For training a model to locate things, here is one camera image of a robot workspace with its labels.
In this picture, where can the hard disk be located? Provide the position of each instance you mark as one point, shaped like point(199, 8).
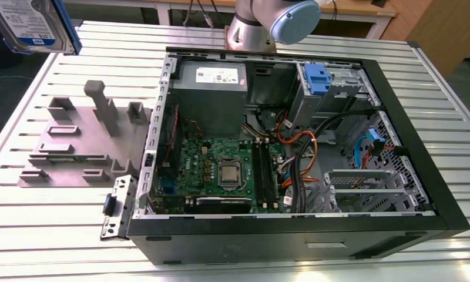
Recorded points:
point(26, 23)

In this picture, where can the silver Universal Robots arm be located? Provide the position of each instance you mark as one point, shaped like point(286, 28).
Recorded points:
point(250, 35)

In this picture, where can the metal disk bay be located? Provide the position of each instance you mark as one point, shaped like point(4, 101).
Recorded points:
point(367, 191)

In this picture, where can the CPU socket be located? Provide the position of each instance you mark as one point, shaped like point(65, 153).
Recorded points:
point(229, 161)

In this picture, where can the silver CPU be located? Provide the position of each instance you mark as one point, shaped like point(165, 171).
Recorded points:
point(229, 173)

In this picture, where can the green motherboard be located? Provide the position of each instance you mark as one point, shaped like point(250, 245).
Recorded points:
point(195, 155)

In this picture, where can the black RAM slot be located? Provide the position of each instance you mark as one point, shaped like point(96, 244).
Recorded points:
point(269, 170)
point(259, 170)

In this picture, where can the grey power supply unit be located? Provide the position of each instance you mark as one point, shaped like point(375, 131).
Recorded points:
point(207, 108)

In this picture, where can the black graphics card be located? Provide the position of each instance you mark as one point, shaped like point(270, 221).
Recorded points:
point(218, 207)

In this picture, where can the metal drive cage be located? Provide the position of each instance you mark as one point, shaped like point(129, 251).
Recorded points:
point(317, 108)

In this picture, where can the blue plastic drive latch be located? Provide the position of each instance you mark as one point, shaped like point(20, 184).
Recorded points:
point(317, 79)

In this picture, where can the black open PC case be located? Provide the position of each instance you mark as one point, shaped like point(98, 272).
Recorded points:
point(258, 241)

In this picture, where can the grey parts rack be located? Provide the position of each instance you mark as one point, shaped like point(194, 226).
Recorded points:
point(89, 141)

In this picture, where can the green RAM stick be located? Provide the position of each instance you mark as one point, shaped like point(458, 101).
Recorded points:
point(76, 160)

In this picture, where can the brown wooden cabinet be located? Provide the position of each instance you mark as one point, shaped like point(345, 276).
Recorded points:
point(446, 29)

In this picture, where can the wooden desk white frame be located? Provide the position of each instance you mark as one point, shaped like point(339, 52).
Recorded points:
point(375, 12)

